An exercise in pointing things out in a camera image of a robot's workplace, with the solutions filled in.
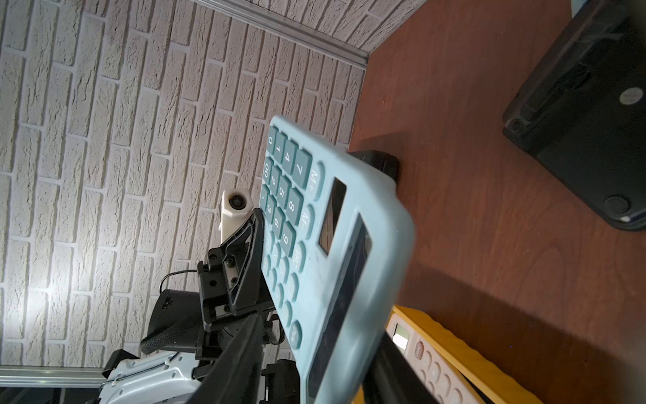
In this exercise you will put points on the black tool case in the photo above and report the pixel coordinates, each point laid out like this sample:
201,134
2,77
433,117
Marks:
382,161

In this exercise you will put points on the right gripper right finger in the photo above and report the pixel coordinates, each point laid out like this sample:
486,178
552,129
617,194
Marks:
390,379

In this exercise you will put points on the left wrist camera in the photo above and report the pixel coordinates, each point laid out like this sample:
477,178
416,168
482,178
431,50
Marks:
235,207

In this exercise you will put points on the light blue calculator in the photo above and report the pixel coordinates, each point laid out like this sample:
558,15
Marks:
336,247

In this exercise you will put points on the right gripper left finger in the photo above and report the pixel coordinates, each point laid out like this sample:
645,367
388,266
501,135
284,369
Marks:
236,374

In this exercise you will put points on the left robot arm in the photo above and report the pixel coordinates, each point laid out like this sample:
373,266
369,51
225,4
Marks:
168,371

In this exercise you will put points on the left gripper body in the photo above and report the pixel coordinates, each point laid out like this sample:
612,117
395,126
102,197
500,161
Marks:
232,287

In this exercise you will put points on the pink calculator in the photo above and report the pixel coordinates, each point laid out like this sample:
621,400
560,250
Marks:
440,378

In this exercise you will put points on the yellow storage box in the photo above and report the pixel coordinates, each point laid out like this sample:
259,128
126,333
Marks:
491,383

